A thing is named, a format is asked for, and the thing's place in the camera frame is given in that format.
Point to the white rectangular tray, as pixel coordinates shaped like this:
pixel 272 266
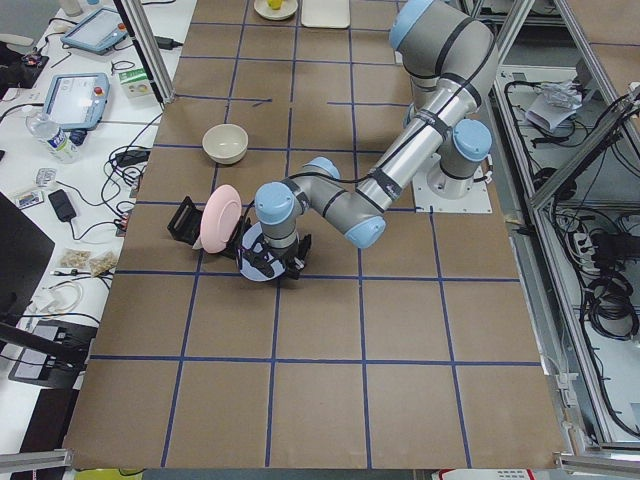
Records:
pixel 333 14

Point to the aluminium frame post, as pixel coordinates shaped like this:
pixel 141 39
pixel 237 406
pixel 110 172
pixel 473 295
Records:
pixel 139 29

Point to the black power adapter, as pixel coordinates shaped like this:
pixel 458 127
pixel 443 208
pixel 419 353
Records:
pixel 167 43

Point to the green white carton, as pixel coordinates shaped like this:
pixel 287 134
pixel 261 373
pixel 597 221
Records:
pixel 135 83

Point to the blue plate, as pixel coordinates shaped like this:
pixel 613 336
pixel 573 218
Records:
pixel 257 261

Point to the black dish rack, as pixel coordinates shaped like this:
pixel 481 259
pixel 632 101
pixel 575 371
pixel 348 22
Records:
pixel 185 227

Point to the pink plate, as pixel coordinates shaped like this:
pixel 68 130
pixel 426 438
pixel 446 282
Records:
pixel 220 216

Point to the cream round plate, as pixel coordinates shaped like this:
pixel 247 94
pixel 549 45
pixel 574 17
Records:
pixel 288 9

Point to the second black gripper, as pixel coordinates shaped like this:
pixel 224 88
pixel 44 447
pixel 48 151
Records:
pixel 301 251

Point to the clear water bottle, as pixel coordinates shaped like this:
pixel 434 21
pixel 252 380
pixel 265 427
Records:
pixel 52 136

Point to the upper blue teach pendant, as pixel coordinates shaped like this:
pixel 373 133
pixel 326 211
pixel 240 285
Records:
pixel 77 101

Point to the cream bowl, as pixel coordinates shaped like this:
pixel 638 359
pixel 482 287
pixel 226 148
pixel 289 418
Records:
pixel 225 144

